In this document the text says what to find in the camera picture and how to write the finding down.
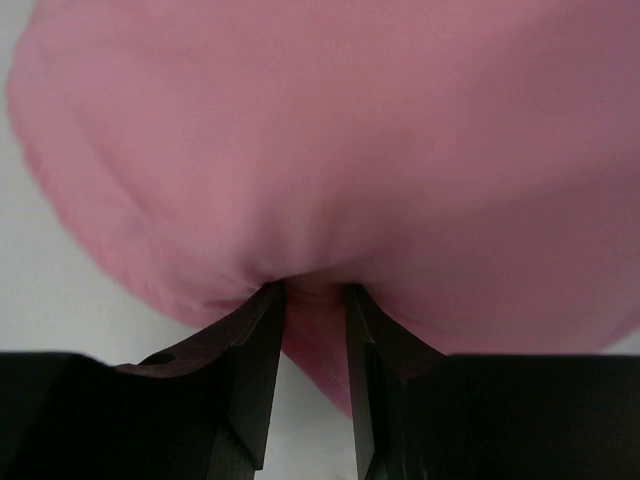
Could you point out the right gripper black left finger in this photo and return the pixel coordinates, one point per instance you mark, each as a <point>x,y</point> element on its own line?
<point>199,409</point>

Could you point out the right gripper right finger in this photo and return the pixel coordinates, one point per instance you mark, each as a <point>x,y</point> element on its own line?
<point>420,414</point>

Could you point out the pink pillowcase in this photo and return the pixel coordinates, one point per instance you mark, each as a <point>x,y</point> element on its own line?
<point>473,164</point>

